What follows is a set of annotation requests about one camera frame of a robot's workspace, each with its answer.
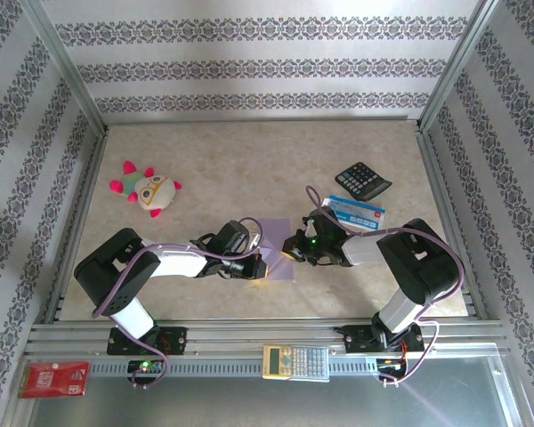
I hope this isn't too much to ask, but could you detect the shiny metal sheet panel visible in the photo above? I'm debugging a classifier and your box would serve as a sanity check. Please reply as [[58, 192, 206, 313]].
[[24, 353, 524, 427]]

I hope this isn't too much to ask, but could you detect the blue white cardboard box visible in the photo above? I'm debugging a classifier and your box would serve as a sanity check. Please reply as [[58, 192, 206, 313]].
[[321, 194, 387, 235]]

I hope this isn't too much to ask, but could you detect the black desk calculator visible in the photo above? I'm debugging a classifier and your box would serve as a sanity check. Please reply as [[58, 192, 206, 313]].
[[334, 161, 393, 202]]

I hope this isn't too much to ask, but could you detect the yellow grey scientific calculator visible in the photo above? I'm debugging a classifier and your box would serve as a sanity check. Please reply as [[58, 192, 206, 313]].
[[261, 343, 330, 383]]

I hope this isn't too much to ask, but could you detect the plush toy with pink feet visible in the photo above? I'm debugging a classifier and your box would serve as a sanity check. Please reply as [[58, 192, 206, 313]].
[[109, 159, 183, 220]]

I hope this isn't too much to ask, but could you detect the small circuit board with LED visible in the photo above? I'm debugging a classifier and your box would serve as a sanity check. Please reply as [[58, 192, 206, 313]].
[[127, 359, 166, 375]]

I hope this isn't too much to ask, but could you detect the red foil packet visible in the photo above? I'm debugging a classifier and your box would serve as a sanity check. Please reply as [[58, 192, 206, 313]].
[[17, 360, 91, 400]]

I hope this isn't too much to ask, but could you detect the wide aluminium base rail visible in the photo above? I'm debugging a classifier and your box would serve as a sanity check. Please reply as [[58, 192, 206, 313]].
[[24, 318, 511, 357]]

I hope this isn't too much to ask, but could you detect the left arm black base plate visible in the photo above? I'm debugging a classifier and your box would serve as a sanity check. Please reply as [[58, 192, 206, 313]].
[[106, 326, 189, 357]]

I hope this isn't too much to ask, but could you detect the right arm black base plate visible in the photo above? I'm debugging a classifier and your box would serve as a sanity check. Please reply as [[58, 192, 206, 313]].
[[342, 324, 425, 356]]

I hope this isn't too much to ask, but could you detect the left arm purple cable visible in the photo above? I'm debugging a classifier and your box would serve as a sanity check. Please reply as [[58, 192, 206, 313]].
[[91, 216, 264, 391]]

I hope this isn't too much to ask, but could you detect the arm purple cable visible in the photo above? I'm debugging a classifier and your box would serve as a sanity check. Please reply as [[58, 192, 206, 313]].
[[91, 216, 264, 391], [304, 185, 466, 388]]

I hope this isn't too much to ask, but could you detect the grey slotted cable duct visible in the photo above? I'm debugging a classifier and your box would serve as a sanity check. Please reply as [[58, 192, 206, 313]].
[[88, 359, 384, 379]]

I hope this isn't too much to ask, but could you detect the thin aluminium frame rail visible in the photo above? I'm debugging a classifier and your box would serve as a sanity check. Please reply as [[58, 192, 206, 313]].
[[102, 115, 422, 126]]

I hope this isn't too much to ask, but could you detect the small circuit board with wires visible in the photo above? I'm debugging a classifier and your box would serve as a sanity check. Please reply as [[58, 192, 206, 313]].
[[376, 355, 407, 373]]

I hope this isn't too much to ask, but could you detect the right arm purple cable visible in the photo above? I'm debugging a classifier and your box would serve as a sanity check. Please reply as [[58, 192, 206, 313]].
[[304, 185, 466, 388]]

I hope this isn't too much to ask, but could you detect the aluminium frame post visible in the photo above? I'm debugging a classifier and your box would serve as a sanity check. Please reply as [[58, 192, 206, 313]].
[[20, 0, 110, 134], [417, 0, 504, 133]]

